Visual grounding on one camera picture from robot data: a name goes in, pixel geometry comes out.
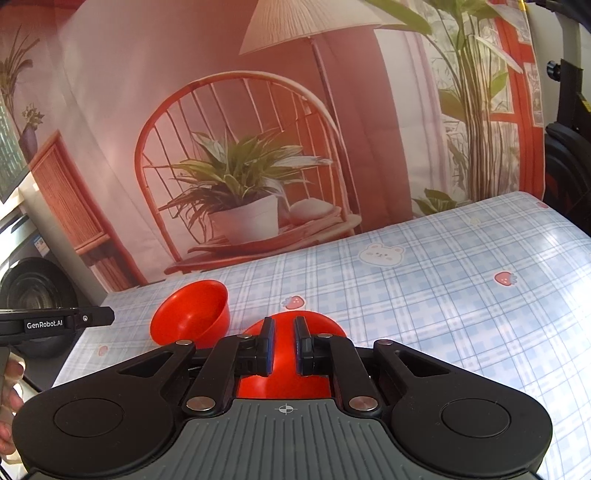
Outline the red bowl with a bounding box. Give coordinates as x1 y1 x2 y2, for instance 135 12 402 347
235 311 351 400
150 280 230 349

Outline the grey washing machine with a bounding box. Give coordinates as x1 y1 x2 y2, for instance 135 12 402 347
0 203 100 370

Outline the blue plaid tablecloth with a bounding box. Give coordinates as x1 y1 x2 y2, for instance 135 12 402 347
51 191 591 480

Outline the person's left hand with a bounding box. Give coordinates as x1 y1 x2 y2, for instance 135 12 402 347
0 359 25 457

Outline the printed backdrop cloth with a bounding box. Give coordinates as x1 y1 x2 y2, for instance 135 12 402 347
0 0 548 294

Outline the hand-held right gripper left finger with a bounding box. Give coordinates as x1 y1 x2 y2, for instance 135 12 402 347
121 318 277 413

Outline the black exercise bike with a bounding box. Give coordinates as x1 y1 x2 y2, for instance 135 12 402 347
531 0 591 227

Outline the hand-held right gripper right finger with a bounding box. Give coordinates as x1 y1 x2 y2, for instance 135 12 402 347
294 318 451 412

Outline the dark framed window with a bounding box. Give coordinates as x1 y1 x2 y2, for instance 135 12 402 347
0 104 29 201

